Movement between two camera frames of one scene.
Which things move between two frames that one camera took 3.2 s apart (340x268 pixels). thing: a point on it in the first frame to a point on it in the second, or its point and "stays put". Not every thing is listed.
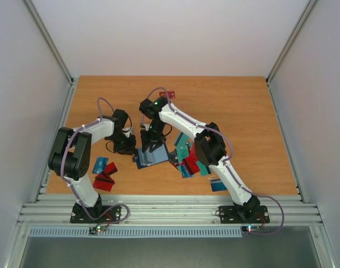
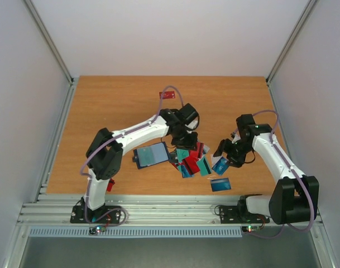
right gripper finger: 145,146 to 222,146
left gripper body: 124,145 to 184,141
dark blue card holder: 146,159 stays put
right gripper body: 153,139 to 229,149
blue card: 217,185 stays put
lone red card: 171,94 stays put
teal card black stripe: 204,170 stays put
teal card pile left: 182,149 stays put
